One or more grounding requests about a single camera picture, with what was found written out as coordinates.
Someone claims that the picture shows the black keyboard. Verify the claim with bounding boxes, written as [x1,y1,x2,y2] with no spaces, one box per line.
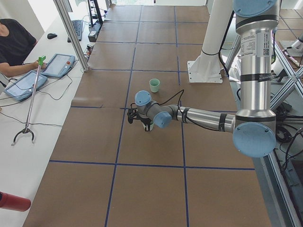
[71,20,83,41]

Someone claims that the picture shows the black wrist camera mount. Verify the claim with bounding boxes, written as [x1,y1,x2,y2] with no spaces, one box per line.
[127,108,137,124]

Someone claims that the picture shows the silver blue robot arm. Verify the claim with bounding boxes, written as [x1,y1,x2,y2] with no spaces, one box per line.
[127,0,280,157]

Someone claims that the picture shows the white pedestal column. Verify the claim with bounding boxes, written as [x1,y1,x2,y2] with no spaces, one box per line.
[187,0,233,83]

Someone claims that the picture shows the red bottle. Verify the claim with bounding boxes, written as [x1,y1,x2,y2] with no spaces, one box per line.
[0,192,31,212]

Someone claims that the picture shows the person in black shirt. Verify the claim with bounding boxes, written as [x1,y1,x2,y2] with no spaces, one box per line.
[0,18,39,78]

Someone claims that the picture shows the near blue teach pendant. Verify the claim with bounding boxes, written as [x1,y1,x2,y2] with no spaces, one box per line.
[4,70,36,101]

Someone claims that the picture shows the far blue teach pendant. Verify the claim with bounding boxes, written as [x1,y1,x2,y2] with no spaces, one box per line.
[41,53,75,78]

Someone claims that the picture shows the green handled reacher grabber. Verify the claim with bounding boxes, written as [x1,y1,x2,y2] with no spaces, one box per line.
[11,55,46,146]

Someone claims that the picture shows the aluminium frame post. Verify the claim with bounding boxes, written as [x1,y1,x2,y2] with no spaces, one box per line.
[53,0,89,72]

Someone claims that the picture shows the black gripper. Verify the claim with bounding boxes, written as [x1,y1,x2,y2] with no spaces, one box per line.
[140,116,152,131]

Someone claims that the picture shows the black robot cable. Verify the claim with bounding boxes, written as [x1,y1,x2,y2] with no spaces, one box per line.
[157,89,244,130]

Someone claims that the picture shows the black computer mouse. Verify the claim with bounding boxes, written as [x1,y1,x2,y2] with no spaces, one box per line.
[47,33,57,39]

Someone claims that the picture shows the blue teach pendant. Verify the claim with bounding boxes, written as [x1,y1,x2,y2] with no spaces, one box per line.
[41,53,75,78]
[4,70,36,101]

